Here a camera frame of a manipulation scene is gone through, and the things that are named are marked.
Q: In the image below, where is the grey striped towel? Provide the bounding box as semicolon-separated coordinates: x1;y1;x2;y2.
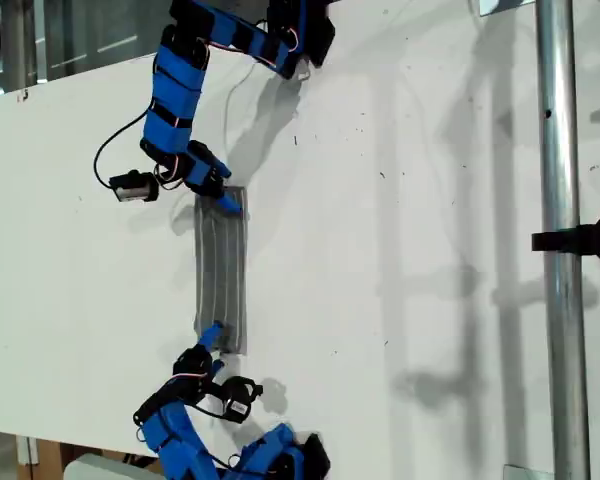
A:
192;184;252;357

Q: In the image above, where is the wooden table leg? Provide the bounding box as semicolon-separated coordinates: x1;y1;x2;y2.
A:
17;437;65;480

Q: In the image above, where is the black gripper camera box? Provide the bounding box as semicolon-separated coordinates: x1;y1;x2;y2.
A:
219;375;265;425
108;170;160;204

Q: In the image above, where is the black camera cable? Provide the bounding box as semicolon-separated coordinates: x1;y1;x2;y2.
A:
189;399;226;419
93;107;154;189

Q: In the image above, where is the steel post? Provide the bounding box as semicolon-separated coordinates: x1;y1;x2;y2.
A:
534;0;592;480

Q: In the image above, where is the black post clamp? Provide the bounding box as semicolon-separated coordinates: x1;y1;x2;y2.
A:
531;212;600;265

